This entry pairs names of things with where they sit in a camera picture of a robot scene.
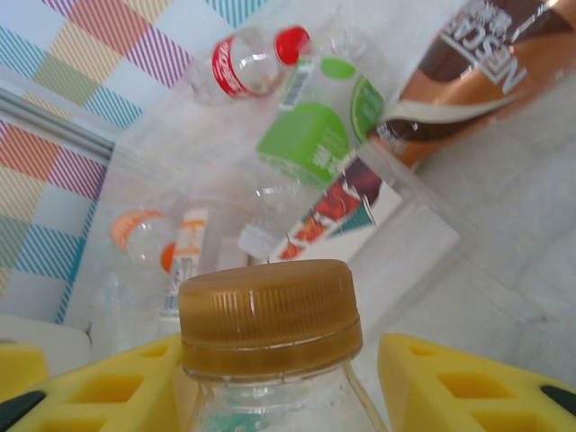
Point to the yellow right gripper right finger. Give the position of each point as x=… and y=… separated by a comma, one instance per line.
x=472, y=387

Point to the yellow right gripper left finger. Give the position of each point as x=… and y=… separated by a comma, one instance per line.
x=90, y=396

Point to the clear bottle white orange label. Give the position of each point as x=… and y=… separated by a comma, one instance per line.
x=189, y=252

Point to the orange label bottle brown cap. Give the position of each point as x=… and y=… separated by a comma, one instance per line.
x=270, y=306

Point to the white red drink carton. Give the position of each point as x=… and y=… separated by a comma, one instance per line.
x=360, y=216

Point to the brown coffee bottle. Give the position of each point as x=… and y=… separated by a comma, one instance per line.
x=477, y=76

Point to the red label cola bottle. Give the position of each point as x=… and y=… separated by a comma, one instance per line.
x=238, y=63

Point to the green label clear bottle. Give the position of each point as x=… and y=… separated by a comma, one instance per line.
x=306, y=139

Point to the aluminium frame post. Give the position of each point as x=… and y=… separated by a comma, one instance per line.
x=54, y=126

